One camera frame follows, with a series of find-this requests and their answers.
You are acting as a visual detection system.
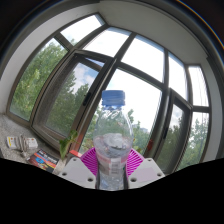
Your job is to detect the coiled beige rope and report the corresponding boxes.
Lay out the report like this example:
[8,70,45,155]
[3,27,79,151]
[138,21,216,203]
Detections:
[17,133,33,158]

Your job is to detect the colourful dark magazine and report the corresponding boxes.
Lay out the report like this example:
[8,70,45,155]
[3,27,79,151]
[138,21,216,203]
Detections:
[26,148,61,174]

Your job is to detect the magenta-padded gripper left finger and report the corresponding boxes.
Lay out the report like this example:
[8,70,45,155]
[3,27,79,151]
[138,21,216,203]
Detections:
[57,148,101,191]

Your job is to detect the grey framed bay window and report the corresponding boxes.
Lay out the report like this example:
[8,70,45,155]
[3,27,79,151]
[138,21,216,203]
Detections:
[6,13,212,175]

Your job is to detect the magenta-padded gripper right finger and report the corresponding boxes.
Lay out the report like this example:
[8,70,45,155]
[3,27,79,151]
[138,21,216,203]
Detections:
[125,148,166,191]

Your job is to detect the white and yellow package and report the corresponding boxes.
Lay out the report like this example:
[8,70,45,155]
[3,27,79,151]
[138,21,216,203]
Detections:
[6,135,40,150]

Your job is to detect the clear blue-capped water bottle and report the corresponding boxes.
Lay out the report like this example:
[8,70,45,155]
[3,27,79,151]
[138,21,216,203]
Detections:
[92,89,135,191]

